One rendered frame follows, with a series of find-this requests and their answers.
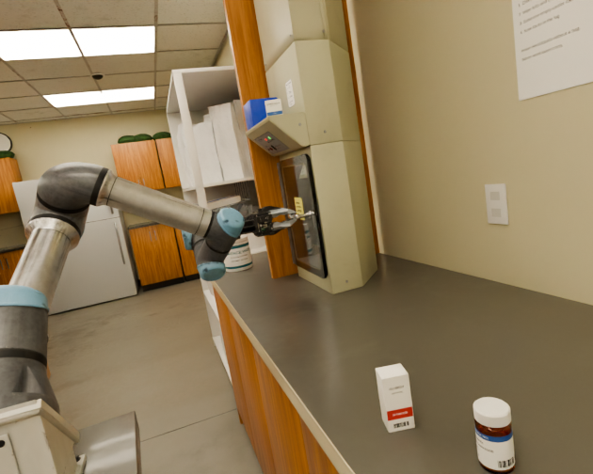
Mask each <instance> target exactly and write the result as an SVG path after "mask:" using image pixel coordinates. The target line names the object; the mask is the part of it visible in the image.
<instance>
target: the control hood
mask: <svg viewBox="0 0 593 474"><path fill-rule="evenodd" d="M266 132H270V133H271V134H272V135H274V136H275V137H276V138H278V140H279V141H280V142H282V143H283V144H284V145H286V146H287V147H288V148H289V149H288V150H283V151H281V152H278V153H275V154H272V153H271V152H269V151H268V150H266V149H265V148H264V147H263V146H261V145H260V144H259V143H257V142H256V141H255V140H254V139H255V138H257V137H259V136H260V135H262V134H265V133H266ZM245 135H246V136H247V137H248V138H249V139H250V140H252V141H253V142H254V143H256V144H257V145H258V146H259V147H261V148H262V149H263V150H265V151H266V152H267V153H269V154H270V155H271V156H280V155H283V154H285V153H288V152H291V151H294V150H299V149H302V148H305V147H308V146H309V145H310V142H309V136H308V130H307V123H306V117H305V113H304V112H299V113H291V114H282V115H274V116H268V117H267V118H265V119H263V120H262V121H261V122H259V123H258V124H256V125H255V126H254V127H252V128H251V129H249V130H248V131H246V132H245Z"/></svg>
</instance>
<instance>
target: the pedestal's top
mask: <svg viewBox="0 0 593 474"><path fill-rule="evenodd" d="M78 432H79V436H80V439H79V441H78V443H77V444H75V445H73V447H72V448H73V451H74V455H75V454H78V455H79V456H80V455H83V454H85V455H86V457H87V460H86V464H85V467H84V471H83V474H142V468H141V452H140V437H139V427H138V422H137V418H136V411H132V412H129V413H127V414H124V415H121V416H118V417H115V418H112V419H108V420H106V421H103V422H100V423H97V424H94V425H91V426H88V427H86V428H83V429H81V430H78Z"/></svg>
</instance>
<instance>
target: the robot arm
mask: <svg viewBox="0 0 593 474"><path fill-rule="evenodd" d="M90 205H93V206H96V207H98V206H101V205H106V206H109V207H112V208H115V209H118V210H121V211H124V212H127V213H132V214H135V215H138V216H141V217H144V218H147V219H150V220H152V221H155V222H158V223H161V224H164V225H167V226H170V227H173V228H176V229H180V230H181V231H182V235H183V239H184V247H185V249H186V250H193V252H194V256H195V260H196V264H197V269H198V271H199V274H200V277H201V279H203V280H205V281H215V280H218V279H220V278H222V277H223V276H224V275H225V273H226V268H225V266H226V265H225V263H224V261H225V259H226V257H227V256H228V254H229V252H230V251H231V248H232V246H233V244H234V243H235V241H236V240H238V239H240V238H241V235H243V234H248V233H254V235H255V236H257V237H262V236H266V235H274V234H276V233H278V232H279V231H281V230H282V229H286V228H288V227H290V226H291V225H293V224H294V223H295V222H296V221H297V220H296V219H289V220H287V221H286V220H283V221H282V222H273V223H272V220H273V219H272V218H275V217H278V216H279V215H286V214H293V213H297V212H295V211H293V210H291V209H285V208H279V207H273V206H265V207H263V208H261V209H258V212H256V213H255V212H252V213H249V214H247V215H245V216H243V215H242V214H241V213H239V212H238V211H237V210H235V209H233V208H223V209H221V210H220V212H218V213H216V212H213V211H211V210H208V209H205V208H202V207H201V206H198V205H195V204H192V203H190V202H187V201H184V200H181V199H179V198H176V197H172V196H170V195H167V194H164V193H161V192H159V191H156V190H153V189H151V188H148V187H146V186H143V185H140V184H137V183H135V182H130V181H127V180H125V179H123V178H120V177H117V176H115V175H114V174H113V172H112V170H111V169H108V168H106V167H103V166H98V165H94V164H90V163H81V162H71V163H64V164H60V165H56V166H53V167H51V168H49V169H48V170H47V171H45V172H44V173H43V174H42V176H41V177H40V179H39V182H38V186H37V194H36V200H35V206H34V210H33V213H32V214H31V216H30V218H29V220H28V222H27V225H26V227H25V230H24V233H25V236H26V238H27V240H28V241H27V244H26V246H25V248H24V252H23V254H22V256H21V258H20V260H19V262H18V264H17V267H16V269H15V271H14V273H13V276H12V278H11V280H10V282H9V284H8V285H0V409H3V408H7V407H10V406H13V405H16V404H20V403H26V402H30V401H33V400H38V399H42V400H43V401H45V402H46V403H47V404H48V405H49V406H50V407H52V408H53V409H54V410H55V411H56V412H57V413H58V414H59V415H60V409H59V404H58V402H57V399H56V395H55V393H54V391H53V389H52V386H51V384H50V382H49V379H48V377H47V343H48V339H49V335H48V313H49V311H50V306H51V304H52V301H53V298H54V295H55V292H56V287H57V284H58V281H59V279H60V276H61V273H62V270H63V267H64V264H65V261H66V259H67V256H68V253H69V251H71V250H73V249H75V248H76V247H77V246H78V244H79V241H80V239H81V237H82V235H83V233H84V231H85V225H86V220H87V217H88V210H89V206H90Z"/></svg>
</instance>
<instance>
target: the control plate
mask: <svg viewBox="0 0 593 474"><path fill-rule="evenodd" d="M268 137H270V138H271V139H270V138H268ZM265 139H267V140H265ZM254 140H255V141H256V142H257V143H259V144H260V145H261V146H263V147H264V148H265V149H266V150H267V149H269V148H271V149H273V148H272V147H271V145H272V146H273V147H274V148H275V146H277V145H279V144H281V146H278V147H276V149H277V150H274V149H273V150H268V151H269V152H271V153H272V154H275V153H278V152H281V151H283V150H288V149H289V148H288V147H287V146H286V145H284V144H283V143H282V142H280V141H279V140H278V138H276V137H275V136H274V135H272V134H271V133H270V132H266V133H265V134H262V135H260V136H259V137H257V138H255V139H254Z"/></svg>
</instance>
